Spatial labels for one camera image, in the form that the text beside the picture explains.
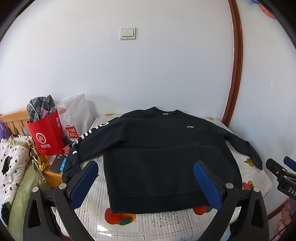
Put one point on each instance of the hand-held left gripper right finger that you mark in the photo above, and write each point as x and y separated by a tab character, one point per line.
207	183

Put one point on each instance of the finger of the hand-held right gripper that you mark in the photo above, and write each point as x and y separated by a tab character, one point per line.
275	166
290	162

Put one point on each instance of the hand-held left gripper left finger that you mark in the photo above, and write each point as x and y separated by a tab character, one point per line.
84	183

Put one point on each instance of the black sweatshirt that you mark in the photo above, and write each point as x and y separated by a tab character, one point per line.
161	150

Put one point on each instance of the person's right hand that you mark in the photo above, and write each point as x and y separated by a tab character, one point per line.
285	216

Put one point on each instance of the blue small box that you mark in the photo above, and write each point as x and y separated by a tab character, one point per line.
62	167

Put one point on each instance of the wooden nightstand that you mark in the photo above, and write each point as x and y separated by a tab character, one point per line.
55	180

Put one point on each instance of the dark smartphone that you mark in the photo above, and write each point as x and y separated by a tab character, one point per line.
57	162

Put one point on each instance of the pink small packet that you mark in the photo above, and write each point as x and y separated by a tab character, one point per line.
67	148

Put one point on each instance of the green bed sheet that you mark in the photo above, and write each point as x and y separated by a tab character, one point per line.
25	197

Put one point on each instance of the red paper bag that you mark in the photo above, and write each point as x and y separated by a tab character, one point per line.
46	135

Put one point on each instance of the fruit print tablecloth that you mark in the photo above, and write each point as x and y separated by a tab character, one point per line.
161	224

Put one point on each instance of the white plastic bag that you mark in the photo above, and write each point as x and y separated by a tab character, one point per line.
76	111

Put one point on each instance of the white floral quilt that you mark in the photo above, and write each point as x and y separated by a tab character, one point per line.
13	160

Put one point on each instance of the grey checked cloth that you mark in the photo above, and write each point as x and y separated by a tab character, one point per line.
39	104

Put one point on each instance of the wooden headboard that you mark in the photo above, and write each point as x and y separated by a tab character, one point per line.
13	120

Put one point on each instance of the purple cloth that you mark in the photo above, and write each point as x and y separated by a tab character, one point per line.
3	129

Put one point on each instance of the brown wooden door frame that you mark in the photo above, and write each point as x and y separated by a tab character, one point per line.
237	58

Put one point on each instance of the white light switch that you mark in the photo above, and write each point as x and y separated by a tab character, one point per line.
128	33

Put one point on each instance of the colourful wall stickers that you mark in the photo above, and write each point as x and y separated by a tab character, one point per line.
263	8

